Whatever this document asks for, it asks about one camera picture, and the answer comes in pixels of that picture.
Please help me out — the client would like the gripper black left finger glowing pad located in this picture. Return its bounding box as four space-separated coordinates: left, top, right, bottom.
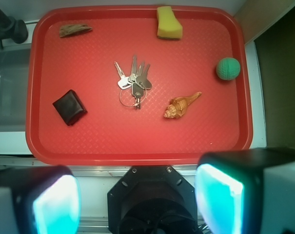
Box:
0 166 81 234

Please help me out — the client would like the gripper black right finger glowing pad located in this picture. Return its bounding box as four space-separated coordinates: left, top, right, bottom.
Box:
195 148 295 234

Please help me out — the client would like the orange spiral seashell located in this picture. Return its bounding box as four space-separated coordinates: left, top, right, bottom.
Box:
163 92 202 119

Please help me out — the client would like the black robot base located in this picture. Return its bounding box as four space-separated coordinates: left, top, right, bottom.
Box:
107 166 200 234

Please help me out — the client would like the black leather wallet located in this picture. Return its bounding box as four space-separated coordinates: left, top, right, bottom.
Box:
53 90 88 126

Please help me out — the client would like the green textured ball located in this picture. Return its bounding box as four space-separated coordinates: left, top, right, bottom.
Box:
216 58 241 80

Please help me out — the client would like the red plastic tray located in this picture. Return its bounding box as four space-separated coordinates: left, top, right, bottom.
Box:
26 6 253 166

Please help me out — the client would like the silver key bunch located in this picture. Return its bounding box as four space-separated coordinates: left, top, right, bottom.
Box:
114 55 153 110

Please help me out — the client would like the brown wood piece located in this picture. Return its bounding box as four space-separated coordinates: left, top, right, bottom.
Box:
59 23 93 38

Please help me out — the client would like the grey faucet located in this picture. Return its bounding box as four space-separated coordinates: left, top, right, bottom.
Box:
0 9 28 50

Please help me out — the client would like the yellow sponge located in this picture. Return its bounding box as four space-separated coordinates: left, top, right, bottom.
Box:
157 6 183 40

